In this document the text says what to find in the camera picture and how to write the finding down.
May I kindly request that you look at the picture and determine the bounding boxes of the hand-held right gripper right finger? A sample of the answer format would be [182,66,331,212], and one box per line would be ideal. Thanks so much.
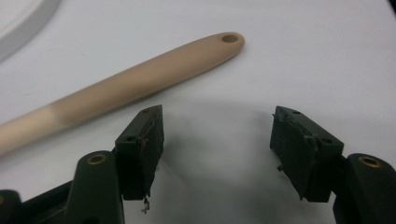
[269,105,396,224]

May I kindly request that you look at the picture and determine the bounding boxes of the beige utensil handle with hole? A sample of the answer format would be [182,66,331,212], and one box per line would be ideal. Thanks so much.
[0,31,246,157]

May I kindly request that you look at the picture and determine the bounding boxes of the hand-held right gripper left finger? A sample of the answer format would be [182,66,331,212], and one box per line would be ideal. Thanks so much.
[63,104,165,224]

